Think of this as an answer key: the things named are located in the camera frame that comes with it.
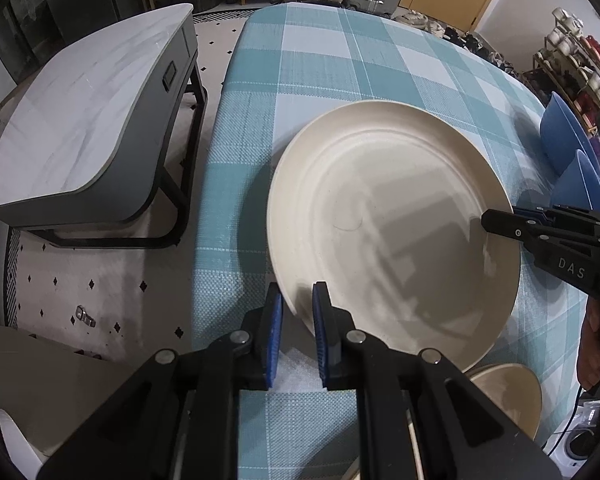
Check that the wooden shoe rack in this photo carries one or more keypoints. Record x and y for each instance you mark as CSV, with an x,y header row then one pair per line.
x,y
571,61

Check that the teal plaid tablecloth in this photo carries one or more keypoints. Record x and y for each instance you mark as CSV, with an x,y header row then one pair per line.
x,y
293,63

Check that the small cream plate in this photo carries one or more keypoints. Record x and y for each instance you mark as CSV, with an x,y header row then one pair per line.
x,y
515,390

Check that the right hand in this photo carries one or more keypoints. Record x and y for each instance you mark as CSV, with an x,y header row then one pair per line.
x,y
588,361

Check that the blue bowl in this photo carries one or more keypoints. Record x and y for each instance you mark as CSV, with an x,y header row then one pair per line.
x,y
578,186
562,135

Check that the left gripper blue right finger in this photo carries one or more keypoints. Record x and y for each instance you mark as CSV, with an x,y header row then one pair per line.
x,y
325,332

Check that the large cream plate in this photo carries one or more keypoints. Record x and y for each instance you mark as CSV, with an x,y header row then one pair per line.
x,y
383,201

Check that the marble top coffee table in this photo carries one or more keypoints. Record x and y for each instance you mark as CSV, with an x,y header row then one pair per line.
x,y
108,123

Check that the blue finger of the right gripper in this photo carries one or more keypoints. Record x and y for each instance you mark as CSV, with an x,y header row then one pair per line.
x,y
536,214

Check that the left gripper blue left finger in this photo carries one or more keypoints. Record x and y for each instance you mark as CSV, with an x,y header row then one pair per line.
x,y
272,332

